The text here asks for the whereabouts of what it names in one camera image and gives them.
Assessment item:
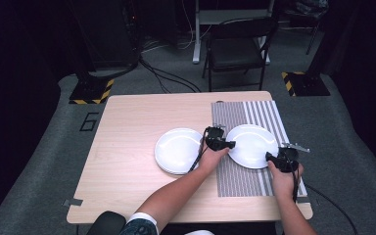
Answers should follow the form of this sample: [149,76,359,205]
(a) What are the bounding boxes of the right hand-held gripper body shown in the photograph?
[274,142,311,174]

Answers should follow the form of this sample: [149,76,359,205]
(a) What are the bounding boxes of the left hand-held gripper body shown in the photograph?
[204,123,228,152]

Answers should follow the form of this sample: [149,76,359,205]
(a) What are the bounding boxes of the white plate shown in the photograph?
[156,160,194,176]
[154,127,206,174]
[225,123,280,170]

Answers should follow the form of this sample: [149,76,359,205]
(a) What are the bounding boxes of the person's left hand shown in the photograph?
[197,138,231,176]

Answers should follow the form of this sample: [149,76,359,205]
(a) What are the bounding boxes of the person's right hand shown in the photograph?
[266,160,306,201]

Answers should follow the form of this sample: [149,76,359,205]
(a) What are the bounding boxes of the grey white striped mat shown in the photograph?
[211,100,308,198]

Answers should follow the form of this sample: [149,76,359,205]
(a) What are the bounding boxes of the grey tape piece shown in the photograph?
[62,198,84,209]
[298,195,319,207]

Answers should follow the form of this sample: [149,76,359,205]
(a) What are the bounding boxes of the black stand base striped tape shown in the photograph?
[280,70,331,98]
[69,72,116,106]

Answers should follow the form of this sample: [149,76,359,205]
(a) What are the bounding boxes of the black folding chair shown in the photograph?
[202,16,280,93]

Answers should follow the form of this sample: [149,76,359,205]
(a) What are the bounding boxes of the person's white clothing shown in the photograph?
[183,229,215,235]

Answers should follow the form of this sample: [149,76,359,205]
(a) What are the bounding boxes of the person's patterned sleeve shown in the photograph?
[118,211,161,235]

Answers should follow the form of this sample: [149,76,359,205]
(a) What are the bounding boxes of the black rounded armrest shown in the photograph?
[85,210,127,235]

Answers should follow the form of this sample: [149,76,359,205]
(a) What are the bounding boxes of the dark cluttered stand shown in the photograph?
[285,0,330,56]

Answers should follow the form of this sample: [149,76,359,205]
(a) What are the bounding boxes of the black cabinet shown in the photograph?
[86,0,142,71]

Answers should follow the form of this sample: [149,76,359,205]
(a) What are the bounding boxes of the left hand-held gripper cable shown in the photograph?
[187,127,211,174]

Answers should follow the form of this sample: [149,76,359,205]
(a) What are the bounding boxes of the hand-held gripper cable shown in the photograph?
[291,166,302,204]
[187,127,211,174]

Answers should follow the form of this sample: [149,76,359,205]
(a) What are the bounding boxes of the right hand-held gripper cable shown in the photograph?
[291,166,302,204]

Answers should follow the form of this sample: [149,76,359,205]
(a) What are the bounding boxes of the black floor cable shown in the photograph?
[305,183,360,235]

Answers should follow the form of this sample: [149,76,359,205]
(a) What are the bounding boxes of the black floor cables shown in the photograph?
[138,54,203,95]

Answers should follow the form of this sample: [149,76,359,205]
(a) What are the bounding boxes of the white desk frame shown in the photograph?
[192,0,276,65]

